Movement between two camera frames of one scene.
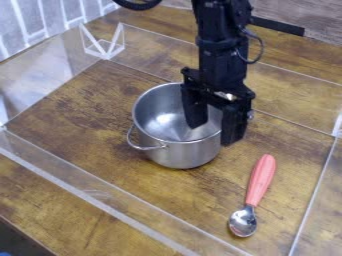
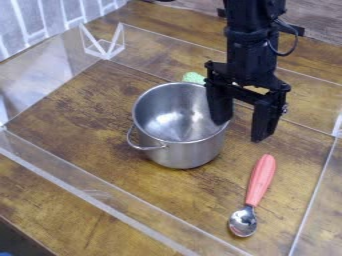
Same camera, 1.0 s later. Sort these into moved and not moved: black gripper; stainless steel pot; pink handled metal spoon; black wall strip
Moved: black gripper
Not moved: stainless steel pot; pink handled metal spoon; black wall strip
